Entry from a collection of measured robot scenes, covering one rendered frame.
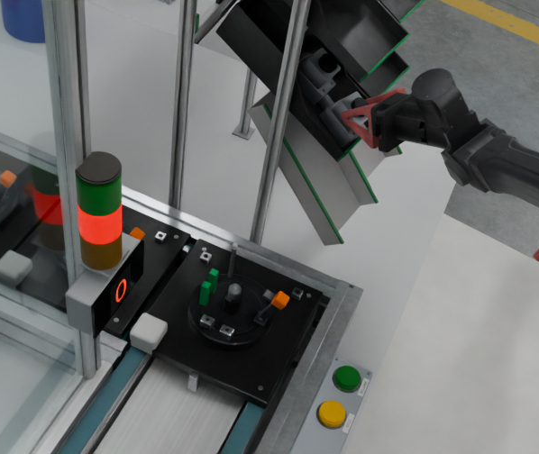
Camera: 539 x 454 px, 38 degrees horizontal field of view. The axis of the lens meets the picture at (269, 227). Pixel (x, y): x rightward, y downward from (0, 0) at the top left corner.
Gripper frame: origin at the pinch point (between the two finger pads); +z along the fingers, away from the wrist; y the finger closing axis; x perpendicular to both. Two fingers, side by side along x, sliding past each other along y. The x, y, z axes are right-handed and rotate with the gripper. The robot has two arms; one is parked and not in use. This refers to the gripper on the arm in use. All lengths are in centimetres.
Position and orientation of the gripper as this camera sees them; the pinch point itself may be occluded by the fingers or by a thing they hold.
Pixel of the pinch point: (355, 112)
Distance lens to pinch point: 125.2
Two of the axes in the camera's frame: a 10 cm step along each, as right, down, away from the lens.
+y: -6.7, 4.5, -6.0
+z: -7.3, -2.5, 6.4
